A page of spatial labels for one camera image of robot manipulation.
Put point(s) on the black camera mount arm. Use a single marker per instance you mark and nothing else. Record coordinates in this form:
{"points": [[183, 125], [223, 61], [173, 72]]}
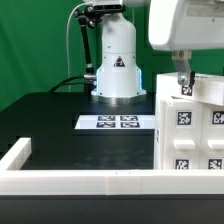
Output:
{"points": [[84, 23]]}

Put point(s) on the white cabinet door panel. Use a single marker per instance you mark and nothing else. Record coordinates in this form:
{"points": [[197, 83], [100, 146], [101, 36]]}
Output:
{"points": [[182, 130], [212, 138]]}

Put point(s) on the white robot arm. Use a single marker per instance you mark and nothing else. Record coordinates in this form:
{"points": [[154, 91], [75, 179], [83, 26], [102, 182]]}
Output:
{"points": [[118, 78]]}

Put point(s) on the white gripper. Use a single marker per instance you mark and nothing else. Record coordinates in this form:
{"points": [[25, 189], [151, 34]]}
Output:
{"points": [[185, 25]]}

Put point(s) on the white cabinet top block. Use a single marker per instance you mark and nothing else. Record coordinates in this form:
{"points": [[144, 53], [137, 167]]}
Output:
{"points": [[206, 89]]}

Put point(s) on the black camera bar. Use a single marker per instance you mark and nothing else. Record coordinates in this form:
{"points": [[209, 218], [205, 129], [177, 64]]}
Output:
{"points": [[117, 8]]}

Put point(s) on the white U-shaped workspace frame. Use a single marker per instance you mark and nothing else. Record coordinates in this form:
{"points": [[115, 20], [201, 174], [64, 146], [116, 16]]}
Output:
{"points": [[14, 180]]}

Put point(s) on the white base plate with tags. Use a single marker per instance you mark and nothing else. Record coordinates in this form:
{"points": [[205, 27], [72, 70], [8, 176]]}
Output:
{"points": [[115, 122]]}

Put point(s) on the white cabinet body box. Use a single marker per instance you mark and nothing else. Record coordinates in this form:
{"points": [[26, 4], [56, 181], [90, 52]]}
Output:
{"points": [[159, 130]]}

